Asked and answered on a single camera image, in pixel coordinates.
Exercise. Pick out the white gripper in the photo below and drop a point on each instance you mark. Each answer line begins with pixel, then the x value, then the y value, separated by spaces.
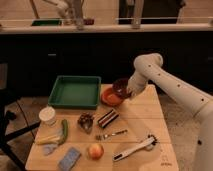
pixel 136 85

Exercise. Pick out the dark maroon bowl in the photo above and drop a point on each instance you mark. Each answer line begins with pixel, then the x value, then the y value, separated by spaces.
pixel 120 88

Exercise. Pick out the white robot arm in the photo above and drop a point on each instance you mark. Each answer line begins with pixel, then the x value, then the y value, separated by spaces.
pixel 199 103

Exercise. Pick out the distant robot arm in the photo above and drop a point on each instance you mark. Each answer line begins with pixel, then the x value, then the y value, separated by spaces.
pixel 70 11

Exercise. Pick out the green plastic tray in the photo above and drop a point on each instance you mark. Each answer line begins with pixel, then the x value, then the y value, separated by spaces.
pixel 76 92

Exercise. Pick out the distant green tray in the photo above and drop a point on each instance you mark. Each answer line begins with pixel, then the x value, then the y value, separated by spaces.
pixel 54 22

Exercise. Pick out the orange bowl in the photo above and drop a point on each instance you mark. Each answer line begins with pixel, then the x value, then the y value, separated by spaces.
pixel 110 98

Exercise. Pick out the striped dark box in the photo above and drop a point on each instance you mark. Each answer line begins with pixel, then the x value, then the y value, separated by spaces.
pixel 105 120

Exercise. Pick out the silver fork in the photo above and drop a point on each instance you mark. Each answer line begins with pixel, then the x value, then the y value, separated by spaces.
pixel 105 136

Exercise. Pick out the orange peach fruit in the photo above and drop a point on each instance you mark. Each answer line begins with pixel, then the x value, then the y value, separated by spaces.
pixel 95 151

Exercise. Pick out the green cucumber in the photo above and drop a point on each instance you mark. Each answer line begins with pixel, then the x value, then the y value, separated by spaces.
pixel 64 131

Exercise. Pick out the white lidded cup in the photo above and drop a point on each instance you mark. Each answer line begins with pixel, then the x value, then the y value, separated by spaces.
pixel 47 115

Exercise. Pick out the blue sponge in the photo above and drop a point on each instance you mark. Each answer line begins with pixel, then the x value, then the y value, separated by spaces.
pixel 69 160

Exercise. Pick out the crumpled clear wrapper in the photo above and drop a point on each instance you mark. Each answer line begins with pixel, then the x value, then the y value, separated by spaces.
pixel 49 149

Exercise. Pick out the black chair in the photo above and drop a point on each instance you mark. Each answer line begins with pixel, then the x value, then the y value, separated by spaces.
pixel 6 98

